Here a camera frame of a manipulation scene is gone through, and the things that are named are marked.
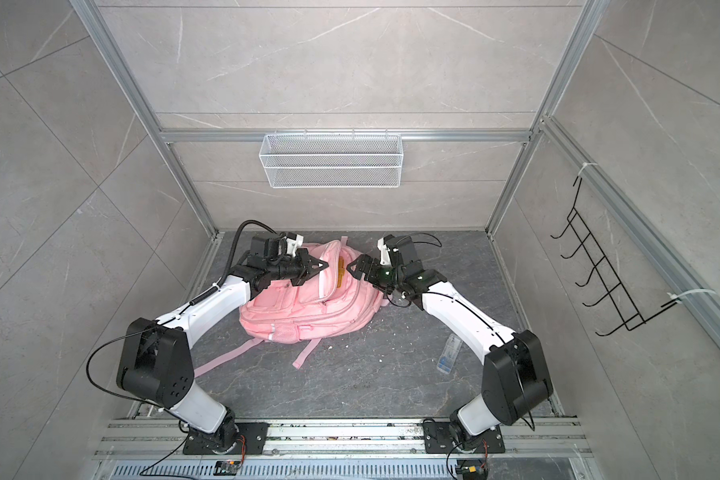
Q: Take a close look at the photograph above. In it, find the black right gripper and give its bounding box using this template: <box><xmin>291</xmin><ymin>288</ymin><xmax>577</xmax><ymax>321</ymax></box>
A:
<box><xmin>347</xmin><ymin>254</ymin><xmax>406</xmax><ymax>293</ymax></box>

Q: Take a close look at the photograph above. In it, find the clear plastic eraser box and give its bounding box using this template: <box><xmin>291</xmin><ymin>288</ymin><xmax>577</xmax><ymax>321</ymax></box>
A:
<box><xmin>437</xmin><ymin>334</ymin><xmax>463</xmax><ymax>374</ymax></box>

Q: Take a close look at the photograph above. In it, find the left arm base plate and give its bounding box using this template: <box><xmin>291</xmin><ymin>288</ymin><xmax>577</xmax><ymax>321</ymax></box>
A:
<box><xmin>182</xmin><ymin>422</ymin><xmax>269</xmax><ymax>455</ymax></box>

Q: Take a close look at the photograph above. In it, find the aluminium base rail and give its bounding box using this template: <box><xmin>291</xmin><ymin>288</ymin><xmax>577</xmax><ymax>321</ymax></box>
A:
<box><xmin>93</xmin><ymin>417</ymin><xmax>592</xmax><ymax>459</ymax></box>

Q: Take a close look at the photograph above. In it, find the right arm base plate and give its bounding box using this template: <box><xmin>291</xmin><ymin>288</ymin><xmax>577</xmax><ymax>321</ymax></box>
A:
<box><xmin>421</xmin><ymin>418</ymin><xmax>506</xmax><ymax>454</ymax></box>

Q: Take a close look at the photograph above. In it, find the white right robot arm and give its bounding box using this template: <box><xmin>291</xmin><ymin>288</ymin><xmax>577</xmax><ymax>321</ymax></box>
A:
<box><xmin>347</xmin><ymin>254</ymin><xmax>554</xmax><ymax>445</ymax></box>

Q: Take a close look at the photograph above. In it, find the pink school backpack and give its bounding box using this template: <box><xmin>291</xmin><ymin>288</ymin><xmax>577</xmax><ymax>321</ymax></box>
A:
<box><xmin>195</xmin><ymin>236</ymin><xmax>387</xmax><ymax>377</ymax></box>

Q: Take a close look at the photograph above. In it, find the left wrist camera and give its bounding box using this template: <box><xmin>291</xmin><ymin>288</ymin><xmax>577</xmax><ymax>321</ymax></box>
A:
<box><xmin>249</xmin><ymin>232</ymin><xmax>304</xmax><ymax>260</ymax></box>

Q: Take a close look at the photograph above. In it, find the white wire mesh basket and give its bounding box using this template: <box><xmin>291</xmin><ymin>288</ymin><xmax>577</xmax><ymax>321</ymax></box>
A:
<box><xmin>259</xmin><ymin>133</ymin><xmax>404</xmax><ymax>189</ymax></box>

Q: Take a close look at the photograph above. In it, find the black wire hook rack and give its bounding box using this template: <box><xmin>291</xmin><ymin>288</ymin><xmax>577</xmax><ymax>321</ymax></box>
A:
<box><xmin>550</xmin><ymin>177</ymin><xmax>681</xmax><ymax>338</ymax></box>

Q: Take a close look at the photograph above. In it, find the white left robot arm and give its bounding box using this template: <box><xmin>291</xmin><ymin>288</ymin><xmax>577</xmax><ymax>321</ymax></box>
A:
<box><xmin>116</xmin><ymin>248</ymin><xmax>338</xmax><ymax>436</ymax></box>

